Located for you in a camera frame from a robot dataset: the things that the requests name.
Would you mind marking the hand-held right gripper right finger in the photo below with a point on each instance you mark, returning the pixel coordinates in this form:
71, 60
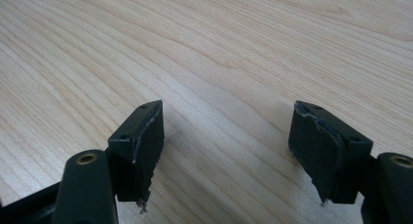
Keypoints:
324, 152

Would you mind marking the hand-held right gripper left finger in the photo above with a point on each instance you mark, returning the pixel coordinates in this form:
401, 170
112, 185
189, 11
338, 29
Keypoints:
142, 152

